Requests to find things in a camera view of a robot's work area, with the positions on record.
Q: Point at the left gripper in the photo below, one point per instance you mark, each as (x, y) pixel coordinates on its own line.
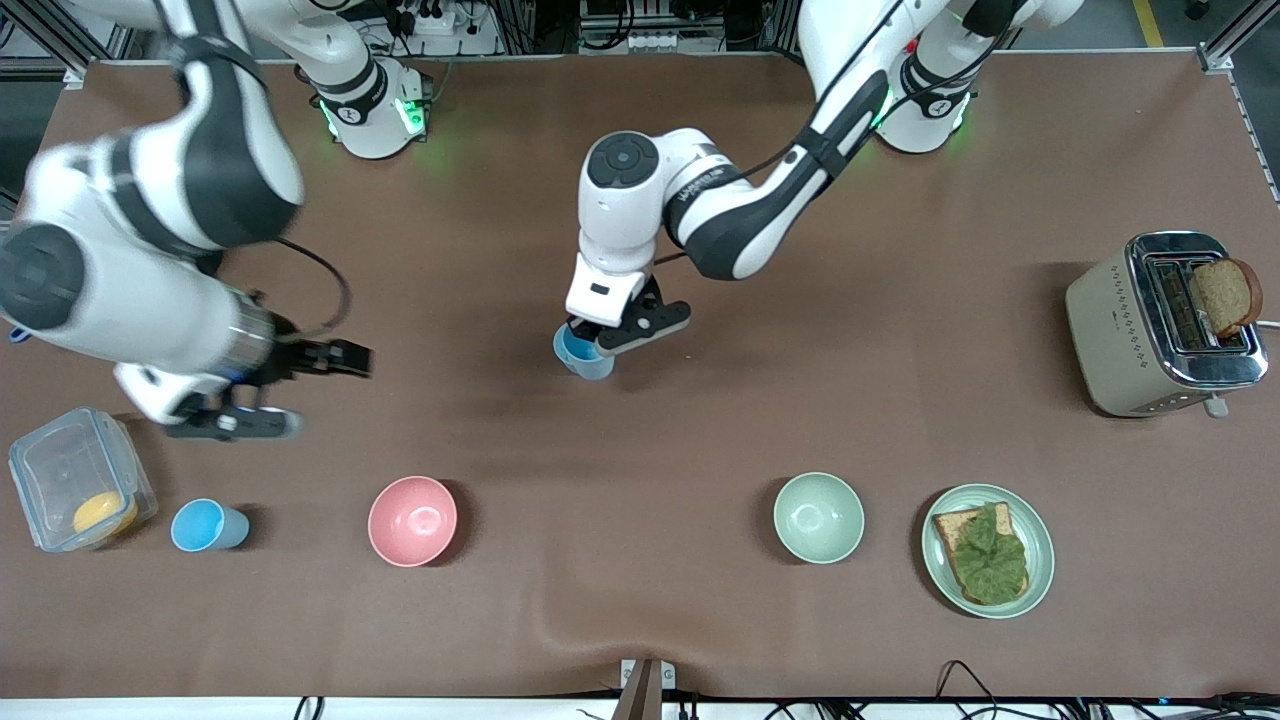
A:
(584, 329)

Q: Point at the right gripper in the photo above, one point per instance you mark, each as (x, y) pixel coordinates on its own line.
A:
(291, 358)

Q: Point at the blue plastic cup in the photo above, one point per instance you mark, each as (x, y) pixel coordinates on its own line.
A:
(205, 526)
(590, 365)

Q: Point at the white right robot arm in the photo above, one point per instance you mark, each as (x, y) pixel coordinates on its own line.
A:
(150, 200)

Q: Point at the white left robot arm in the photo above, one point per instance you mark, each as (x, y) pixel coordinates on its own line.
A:
(740, 220)

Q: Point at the pink bowl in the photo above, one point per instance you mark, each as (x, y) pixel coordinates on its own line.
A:
(412, 521)

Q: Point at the orange round food piece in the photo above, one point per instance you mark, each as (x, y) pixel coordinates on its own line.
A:
(103, 513)

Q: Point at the clear plastic storage container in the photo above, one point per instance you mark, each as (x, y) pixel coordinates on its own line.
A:
(60, 460)

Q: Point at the pale green bowl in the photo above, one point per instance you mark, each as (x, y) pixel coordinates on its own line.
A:
(818, 518)

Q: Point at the white power strip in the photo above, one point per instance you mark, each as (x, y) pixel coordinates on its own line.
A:
(430, 15)

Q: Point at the brown bread slice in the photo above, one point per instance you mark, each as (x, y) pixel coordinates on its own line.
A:
(950, 530)

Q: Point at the green lettuce leaf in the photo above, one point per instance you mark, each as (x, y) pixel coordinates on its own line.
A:
(990, 560)

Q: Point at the pale green plate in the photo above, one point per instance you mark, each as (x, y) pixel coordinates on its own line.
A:
(1040, 545)

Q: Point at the beige chrome toaster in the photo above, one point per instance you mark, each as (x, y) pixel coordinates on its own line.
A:
(1105, 330)

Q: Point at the brown toast slice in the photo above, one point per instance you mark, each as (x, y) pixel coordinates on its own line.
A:
(1225, 295)

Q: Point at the metal table edge bracket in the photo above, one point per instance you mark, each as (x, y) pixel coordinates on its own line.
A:
(645, 690)

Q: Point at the aluminium frame post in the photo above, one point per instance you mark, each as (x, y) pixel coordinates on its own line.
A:
(72, 72)
(1235, 35)

